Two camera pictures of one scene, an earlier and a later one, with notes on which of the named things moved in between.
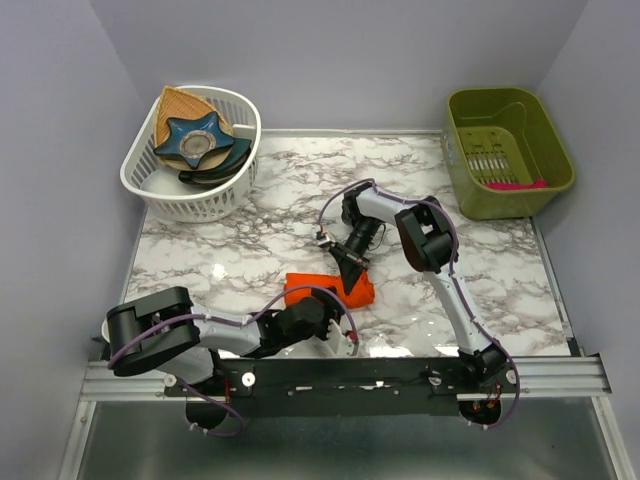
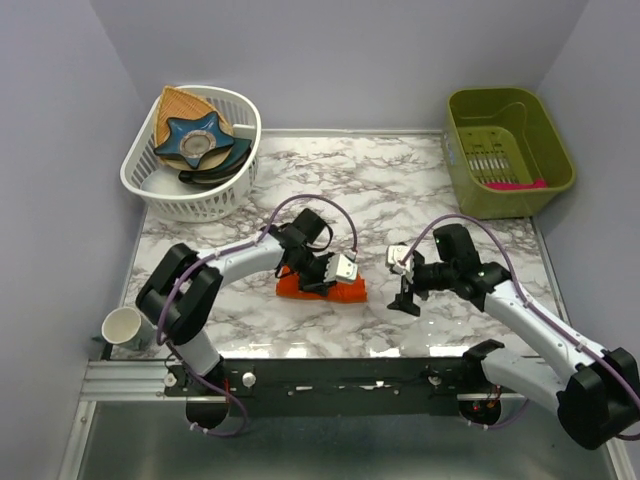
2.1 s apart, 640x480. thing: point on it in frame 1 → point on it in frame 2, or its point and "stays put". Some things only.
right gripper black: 351,265 → 404,300
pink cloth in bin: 536,185 stays put
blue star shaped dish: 194,139 stays put
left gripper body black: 330,309 → 311,274
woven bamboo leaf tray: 180,104 stays put
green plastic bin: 506,158 stays put
